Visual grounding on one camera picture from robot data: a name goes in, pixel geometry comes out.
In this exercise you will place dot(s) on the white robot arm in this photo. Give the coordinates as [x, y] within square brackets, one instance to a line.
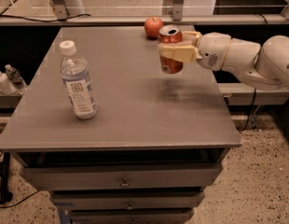
[264, 67]

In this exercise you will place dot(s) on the small clear bottle on shelf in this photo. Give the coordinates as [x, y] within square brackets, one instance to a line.
[16, 78]

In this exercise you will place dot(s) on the red apple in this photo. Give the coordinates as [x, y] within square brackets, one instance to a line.
[152, 26]

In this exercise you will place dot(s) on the grey drawer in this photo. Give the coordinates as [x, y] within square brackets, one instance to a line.
[128, 201]
[123, 177]
[131, 217]

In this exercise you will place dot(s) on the black stand leg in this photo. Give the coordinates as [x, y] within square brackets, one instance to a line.
[5, 194]

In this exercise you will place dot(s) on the grey metal bracket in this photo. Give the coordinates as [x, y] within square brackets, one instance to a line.
[173, 8]
[68, 8]

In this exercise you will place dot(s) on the white bottle on shelf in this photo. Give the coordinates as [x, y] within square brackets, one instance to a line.
[6, 87]

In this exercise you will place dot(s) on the grey metal bracket left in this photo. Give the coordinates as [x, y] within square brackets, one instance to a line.
[68, 8]

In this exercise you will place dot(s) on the grey metal bracket right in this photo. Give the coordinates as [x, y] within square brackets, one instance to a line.
[173, 8]

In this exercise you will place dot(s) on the bottom grey drawer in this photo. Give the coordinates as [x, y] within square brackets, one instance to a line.
[131, 217]

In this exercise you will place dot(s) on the grey drawer cabinet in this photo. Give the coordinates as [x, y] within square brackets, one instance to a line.
[145, 117]

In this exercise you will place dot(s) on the top grey drawer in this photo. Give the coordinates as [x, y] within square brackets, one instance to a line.
[123, 177]

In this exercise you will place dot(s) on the clear plastic water bottle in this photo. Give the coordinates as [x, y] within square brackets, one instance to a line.
[74, 70]

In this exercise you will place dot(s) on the middle grey drawer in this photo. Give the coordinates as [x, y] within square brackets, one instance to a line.
[128, 201]

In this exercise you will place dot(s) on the red coke can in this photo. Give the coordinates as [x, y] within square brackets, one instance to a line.
[169, 35]

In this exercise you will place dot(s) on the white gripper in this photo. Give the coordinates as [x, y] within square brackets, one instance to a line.
[212, 50]

